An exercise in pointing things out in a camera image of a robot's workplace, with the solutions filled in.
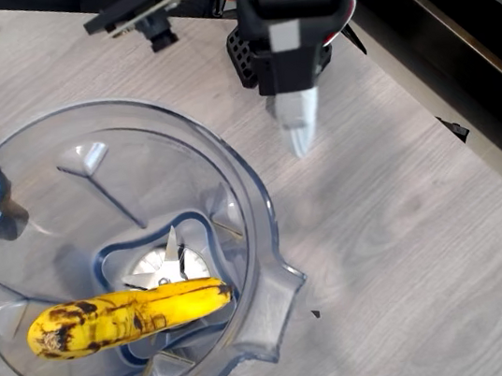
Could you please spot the spotted ripe yellow banana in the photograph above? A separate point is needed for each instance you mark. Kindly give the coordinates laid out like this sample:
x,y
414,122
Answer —
x,y
124,318

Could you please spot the steel blender blade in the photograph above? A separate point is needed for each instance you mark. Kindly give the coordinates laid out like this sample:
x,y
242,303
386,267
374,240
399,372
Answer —
x,y
149,265

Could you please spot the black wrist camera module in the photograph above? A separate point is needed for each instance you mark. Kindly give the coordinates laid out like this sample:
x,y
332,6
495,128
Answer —
x,y
145,14

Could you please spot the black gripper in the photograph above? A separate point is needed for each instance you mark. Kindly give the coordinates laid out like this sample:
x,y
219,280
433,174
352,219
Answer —
x,y
291,68

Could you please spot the small black table clip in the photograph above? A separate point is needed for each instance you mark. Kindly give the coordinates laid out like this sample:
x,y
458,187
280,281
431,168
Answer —
x,y
456,129

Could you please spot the dark wooden window ledge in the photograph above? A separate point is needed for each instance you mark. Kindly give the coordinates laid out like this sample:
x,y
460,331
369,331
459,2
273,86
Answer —
x,y
472,58

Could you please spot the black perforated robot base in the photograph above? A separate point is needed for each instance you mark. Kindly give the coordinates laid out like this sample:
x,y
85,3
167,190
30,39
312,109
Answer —
x,y
242,57

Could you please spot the clear plastic blender jar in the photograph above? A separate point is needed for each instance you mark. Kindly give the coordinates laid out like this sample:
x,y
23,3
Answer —
x,y
242,175

